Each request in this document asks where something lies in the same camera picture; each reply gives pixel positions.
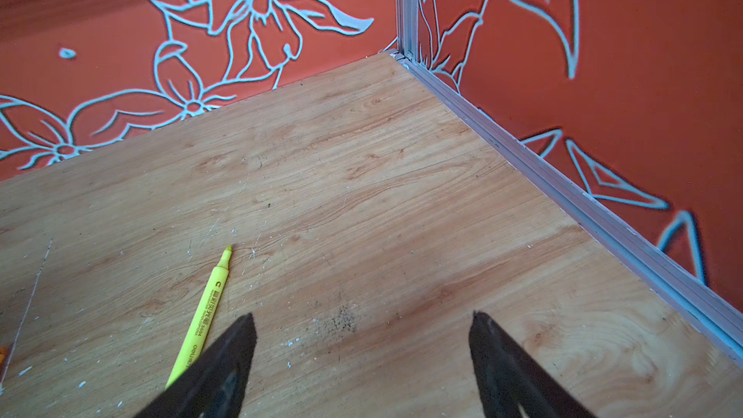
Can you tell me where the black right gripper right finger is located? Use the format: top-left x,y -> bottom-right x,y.
468,311 -> 593,417

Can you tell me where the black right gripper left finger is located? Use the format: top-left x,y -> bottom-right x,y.
137,313 -> 257,418

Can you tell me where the orange marker pen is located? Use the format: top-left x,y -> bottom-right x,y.
0,346 -> 8,368

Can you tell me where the yellow highlighter pen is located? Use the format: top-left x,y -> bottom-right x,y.
166,246 -> 232,388

